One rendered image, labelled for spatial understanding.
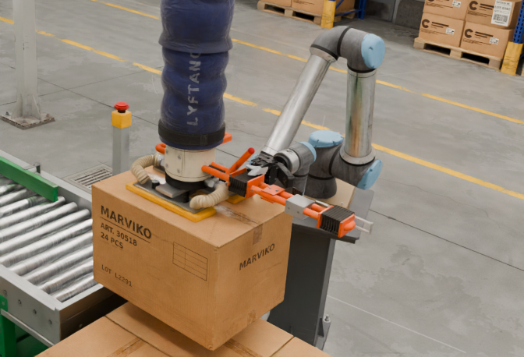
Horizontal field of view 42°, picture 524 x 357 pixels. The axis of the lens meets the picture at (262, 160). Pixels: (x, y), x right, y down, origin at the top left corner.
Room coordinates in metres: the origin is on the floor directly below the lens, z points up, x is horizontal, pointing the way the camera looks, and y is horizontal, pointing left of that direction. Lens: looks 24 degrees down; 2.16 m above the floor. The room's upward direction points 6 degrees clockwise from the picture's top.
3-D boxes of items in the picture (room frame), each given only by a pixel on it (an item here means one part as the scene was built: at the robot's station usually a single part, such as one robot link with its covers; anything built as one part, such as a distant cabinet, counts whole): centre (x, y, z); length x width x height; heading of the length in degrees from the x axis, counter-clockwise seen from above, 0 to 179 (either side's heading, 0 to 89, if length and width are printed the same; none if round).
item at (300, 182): (2.28, -0.12, 1.09); 0.12 x 0.09 x 0.12; 56
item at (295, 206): (1.87, -0.13, 1.20); 0.07 x 0.07 x 0.04; 54
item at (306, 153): (2.26, -0.13, 1.20); 0.12 x 0.09 x 0.10; 146
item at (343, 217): (1.79, -0.24, 1.20); 0.08 x 0.07 x 0.05; 54
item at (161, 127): (2.15, 0.25, 1.31); 0.23 x 0.23 x 0.04
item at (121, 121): (3.03, 0.69, 0.50); 0.07 x 0.07 x 1.00; 56
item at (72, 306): (2.30, 0.48, 0.58); 0.70 x 0.03 x 0.06; 146
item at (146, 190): (2.07, 0.30, 1.09); 0.34 x 0.10 x 0.05; 54
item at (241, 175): (2.00, 0.04, 1.20); 0.10 x 0.08 x 0.06; 144
